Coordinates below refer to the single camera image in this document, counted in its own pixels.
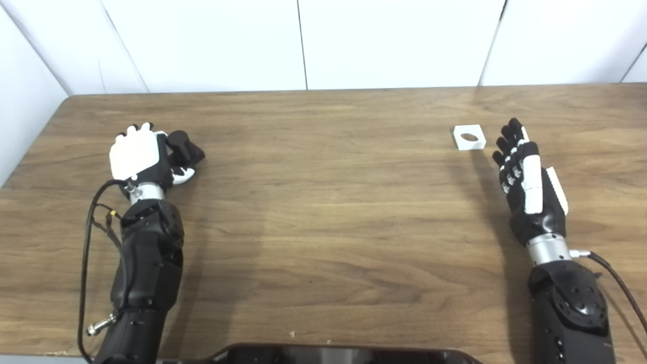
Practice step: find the white square piece with hole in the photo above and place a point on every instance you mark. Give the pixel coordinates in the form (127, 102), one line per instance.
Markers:
(475, 144)

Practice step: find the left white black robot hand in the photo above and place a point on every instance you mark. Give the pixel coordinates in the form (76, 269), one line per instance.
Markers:
(134, 151)

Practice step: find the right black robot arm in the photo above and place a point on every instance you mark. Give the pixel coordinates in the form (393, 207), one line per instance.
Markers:
(571, 308)

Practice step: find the dark robot torso edge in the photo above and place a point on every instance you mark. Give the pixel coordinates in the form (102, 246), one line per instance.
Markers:
(328, 355)

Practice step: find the black peg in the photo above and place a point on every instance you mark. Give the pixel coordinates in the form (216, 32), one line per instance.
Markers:
(187, 149)

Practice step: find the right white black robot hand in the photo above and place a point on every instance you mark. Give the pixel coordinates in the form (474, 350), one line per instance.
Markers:
(538, 220)

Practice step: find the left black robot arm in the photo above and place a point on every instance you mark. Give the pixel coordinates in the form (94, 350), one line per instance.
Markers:
(149, 263)

